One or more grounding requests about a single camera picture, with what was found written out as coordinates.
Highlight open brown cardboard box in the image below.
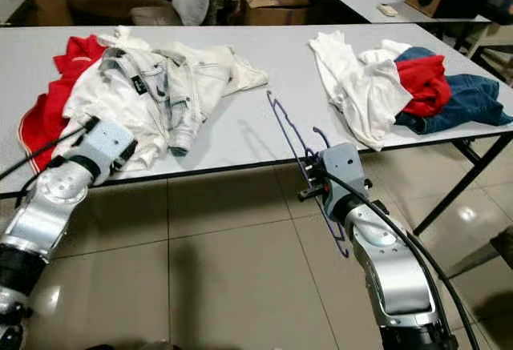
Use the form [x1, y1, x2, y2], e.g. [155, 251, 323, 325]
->
[239, 0, 313, 26]

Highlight red garment with white stripe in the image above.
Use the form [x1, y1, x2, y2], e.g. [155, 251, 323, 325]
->
[18, 34, 109, 173]

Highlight small red crumpled garment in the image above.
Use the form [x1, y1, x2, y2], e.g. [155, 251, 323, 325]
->
[394, 54, 454, 119]

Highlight white remote control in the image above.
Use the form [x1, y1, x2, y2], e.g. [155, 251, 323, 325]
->
[375, 2, 402, 18]

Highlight blue denim jeans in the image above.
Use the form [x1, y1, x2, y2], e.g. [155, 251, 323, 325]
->
[393, 46, 513, 136]

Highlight pale grey right wrist camera mount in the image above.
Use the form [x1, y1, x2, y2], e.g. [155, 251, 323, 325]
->
[318, 142, 367, 203]

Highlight light washed denim garment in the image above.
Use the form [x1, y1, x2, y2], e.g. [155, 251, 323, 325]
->
[100, 46, 205, 157]

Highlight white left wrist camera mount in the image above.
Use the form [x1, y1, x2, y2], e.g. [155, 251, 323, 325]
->
[76, 118, 139, 181]

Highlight cream white garment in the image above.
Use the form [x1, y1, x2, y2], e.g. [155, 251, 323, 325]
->
[104, 26, 269, 99]

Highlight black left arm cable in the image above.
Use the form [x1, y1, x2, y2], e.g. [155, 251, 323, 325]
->
[0, 118, 103, 207]

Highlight white table with black legs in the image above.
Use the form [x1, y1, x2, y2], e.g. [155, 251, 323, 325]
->
[0, 22, 513, 239]

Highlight white collared shirt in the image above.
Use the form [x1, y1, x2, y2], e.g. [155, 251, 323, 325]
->
[309, 30, 422, 152]

